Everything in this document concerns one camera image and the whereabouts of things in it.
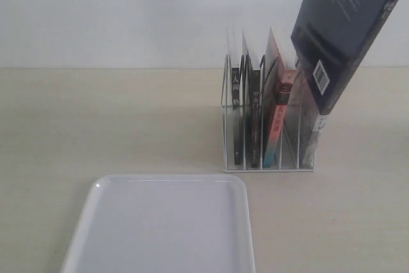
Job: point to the dark grey cover book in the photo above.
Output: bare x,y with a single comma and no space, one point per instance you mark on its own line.
251,75

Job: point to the blue moon cover book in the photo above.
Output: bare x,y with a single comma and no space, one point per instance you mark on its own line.
331,38

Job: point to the black and white spine book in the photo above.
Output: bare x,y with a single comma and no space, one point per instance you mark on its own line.
234,91

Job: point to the red and teal spine book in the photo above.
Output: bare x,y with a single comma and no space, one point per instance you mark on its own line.
278,79

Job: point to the pale grey illustrated book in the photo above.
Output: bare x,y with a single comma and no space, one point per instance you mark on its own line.
303,123

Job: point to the white plastic tray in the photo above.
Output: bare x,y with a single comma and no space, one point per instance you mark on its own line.
163,223

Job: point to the white wire book rack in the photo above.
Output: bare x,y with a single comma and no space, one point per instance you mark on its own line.
284,159

